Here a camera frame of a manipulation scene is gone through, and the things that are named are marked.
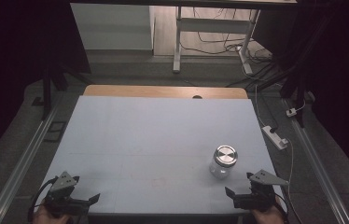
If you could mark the person's left hand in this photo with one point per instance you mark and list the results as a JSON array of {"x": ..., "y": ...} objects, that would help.
[{"x": 49, "y": 217}]

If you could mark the clear glass jar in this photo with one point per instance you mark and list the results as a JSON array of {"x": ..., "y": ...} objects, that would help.
[{"x": 219, "y": 172}]

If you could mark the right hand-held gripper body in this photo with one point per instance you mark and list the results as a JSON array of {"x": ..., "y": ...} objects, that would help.
[{"x": 258, "y": 197}]

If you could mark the black metal stand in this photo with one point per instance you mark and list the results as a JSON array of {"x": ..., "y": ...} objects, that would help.
[
  {"x": 47, "y": 90},
  {"x": 297, "y": 90}
]

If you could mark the white power strip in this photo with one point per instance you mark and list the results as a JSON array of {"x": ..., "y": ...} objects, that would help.
[{"x": 274, "y": 137}]

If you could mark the small white adapter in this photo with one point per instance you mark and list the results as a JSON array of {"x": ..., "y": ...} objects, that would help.
[{"x": 291, "y": 112}]

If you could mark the person's right hand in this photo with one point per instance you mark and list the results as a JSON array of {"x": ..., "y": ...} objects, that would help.
[{"x": 267, "y": 217}]

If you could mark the white desk frame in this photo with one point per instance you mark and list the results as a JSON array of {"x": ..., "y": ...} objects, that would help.
[{"x": 213, "y": 25}]

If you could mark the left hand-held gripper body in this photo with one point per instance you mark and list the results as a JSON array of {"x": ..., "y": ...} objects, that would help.
[{"x": 62, "y": 199}]

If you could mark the wooden table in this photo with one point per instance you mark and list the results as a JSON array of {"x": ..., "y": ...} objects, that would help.
[{"x": 163, "y": 91}]

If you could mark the round silver metal lid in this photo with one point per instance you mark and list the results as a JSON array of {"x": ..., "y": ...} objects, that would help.
[{"x": 225, "y": 155}]

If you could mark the black curtain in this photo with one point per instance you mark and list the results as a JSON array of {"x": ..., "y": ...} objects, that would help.
[
  {"x": 337, "y": 62},
  {"x": 14, "y": 46}
]

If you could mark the aluminium floor rail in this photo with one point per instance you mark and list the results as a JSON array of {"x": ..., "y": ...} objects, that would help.
[
  {"x": 318, "y": 168},
  {"x": 20, "y": 168}
]

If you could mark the black floor plate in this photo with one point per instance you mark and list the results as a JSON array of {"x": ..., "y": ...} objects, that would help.
[{"x": 56, "y": 131}]

